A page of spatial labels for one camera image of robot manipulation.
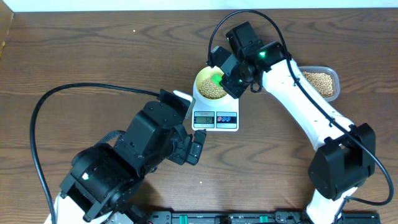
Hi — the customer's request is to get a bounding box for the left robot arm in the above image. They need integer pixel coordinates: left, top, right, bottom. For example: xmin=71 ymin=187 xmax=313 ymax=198
xmin=46 ymin=90 xmax=206 ymax=223

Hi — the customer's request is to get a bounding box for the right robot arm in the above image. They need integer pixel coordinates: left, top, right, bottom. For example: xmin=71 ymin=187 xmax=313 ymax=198
xmin=208 ymin=22 xmax=376 ymax=223

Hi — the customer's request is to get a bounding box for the clear container of soybeans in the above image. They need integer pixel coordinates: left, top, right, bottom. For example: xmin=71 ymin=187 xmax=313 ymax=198
xmin=299 ymin=66 xmax=340 ymax=102

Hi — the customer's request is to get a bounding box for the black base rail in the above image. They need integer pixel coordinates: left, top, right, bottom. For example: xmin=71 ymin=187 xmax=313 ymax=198
xmin=133 ymin=205 xmax=382 ymax=224

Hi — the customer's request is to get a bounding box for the green plastic scoop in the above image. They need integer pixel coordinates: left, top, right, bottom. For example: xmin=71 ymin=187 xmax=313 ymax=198
xmin=211 ymin=74 xmax=222 ymax=87

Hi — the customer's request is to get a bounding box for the white digital kitchen scale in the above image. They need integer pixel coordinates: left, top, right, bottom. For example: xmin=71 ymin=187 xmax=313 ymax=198
xmin=192 ymin=84 xmax=239 ymax=132

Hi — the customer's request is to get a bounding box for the yellow bowl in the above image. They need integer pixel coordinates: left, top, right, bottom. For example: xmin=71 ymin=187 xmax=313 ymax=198
xmin=193 ymin=67 xmax=232 ymax=103

